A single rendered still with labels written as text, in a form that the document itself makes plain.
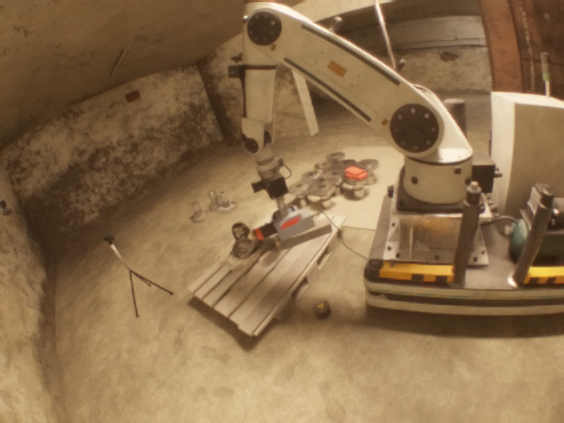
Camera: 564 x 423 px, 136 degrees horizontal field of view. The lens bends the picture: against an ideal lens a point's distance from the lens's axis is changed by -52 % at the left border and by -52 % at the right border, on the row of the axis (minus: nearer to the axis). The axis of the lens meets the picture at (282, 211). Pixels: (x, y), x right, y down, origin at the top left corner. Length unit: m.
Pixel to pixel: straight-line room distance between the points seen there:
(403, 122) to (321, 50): 0.45
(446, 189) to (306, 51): 0.88
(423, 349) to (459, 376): 0.26
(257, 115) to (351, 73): 0.65
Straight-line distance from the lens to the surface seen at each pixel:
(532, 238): 1.17
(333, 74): 1.05
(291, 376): 1.39
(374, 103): 1.03
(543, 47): 4.91
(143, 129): 6.61
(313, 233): 1.82
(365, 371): 1.34
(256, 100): 1.40
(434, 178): 1.16
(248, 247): 1.92
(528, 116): 1.38
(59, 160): 6.26
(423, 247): 1.35
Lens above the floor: 1.27
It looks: 29 degrees down
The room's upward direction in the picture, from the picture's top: 19 degrees counter-clockwise
